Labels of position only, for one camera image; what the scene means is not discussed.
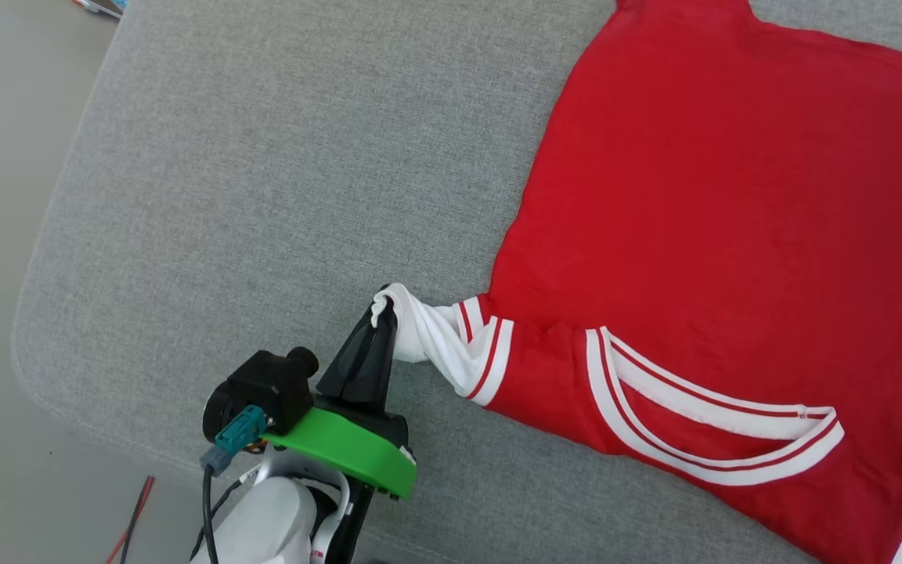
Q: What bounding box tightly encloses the grey fabric sofa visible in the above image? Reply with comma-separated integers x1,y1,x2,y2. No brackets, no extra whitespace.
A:
11,0,902,564

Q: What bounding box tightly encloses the left cable with teal connector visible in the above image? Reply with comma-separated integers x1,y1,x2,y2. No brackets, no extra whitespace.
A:
199,405,270,564

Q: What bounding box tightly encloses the flat colourful floor object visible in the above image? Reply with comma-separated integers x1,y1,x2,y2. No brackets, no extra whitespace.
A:
71,0,127,20

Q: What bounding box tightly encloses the red and black floor wire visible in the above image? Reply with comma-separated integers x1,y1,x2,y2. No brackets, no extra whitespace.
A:
105,475,156,564

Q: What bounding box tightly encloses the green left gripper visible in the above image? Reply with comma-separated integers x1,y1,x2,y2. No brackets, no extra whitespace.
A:
262,301,419,501

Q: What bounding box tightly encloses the red and white shirt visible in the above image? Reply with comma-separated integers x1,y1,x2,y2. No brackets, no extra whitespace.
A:
371,0,902,564

